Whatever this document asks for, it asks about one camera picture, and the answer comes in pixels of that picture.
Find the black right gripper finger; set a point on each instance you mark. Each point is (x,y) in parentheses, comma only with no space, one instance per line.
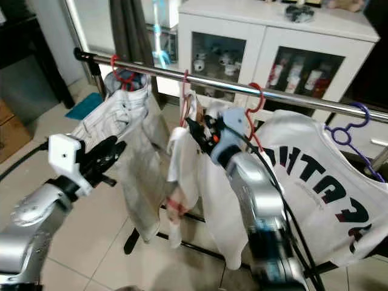
(193,131)
(208,120)

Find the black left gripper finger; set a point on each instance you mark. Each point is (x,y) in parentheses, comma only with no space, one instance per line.
(117,155)
(102,147)

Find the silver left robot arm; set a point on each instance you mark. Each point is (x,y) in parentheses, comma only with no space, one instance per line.
(36,224)

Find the thin pink clothes hanger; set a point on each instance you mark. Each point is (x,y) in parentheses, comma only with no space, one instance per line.
(184,100)

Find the red clothes hanger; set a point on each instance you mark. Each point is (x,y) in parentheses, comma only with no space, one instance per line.
(260,97)
(114,66)

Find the purple clothes hanger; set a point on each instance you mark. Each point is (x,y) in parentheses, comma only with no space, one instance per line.
(364,112)

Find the white jeans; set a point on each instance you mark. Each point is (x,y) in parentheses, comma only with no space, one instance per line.
(115,121)

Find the small white garment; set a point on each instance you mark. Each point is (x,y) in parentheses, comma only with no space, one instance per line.
(179,157)

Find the steel clothes rack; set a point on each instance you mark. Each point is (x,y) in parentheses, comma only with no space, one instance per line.
(218,85)

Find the teal floor mat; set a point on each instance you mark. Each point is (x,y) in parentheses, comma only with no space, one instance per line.
(85,106)

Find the plain white t-shirt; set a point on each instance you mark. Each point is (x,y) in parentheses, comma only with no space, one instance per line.
(218,200)

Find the printed brown cardboard box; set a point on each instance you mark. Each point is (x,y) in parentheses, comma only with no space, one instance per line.
(12,136)

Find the white glass door cabinet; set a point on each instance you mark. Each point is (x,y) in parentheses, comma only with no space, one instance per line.
(254,24)

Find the dark grey curtain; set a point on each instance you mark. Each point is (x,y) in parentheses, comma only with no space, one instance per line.
(130,30)

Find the black desk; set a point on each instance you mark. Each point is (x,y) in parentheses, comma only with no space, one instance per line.
(24,42)

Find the white jersey black letters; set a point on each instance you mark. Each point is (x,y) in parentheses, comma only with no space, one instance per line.
(339,176)

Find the black bundled object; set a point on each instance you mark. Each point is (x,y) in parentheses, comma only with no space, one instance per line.
(300,13)

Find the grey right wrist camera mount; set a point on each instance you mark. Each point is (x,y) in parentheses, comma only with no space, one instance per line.
(230,133)

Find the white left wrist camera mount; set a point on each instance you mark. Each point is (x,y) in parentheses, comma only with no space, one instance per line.
(66,156)

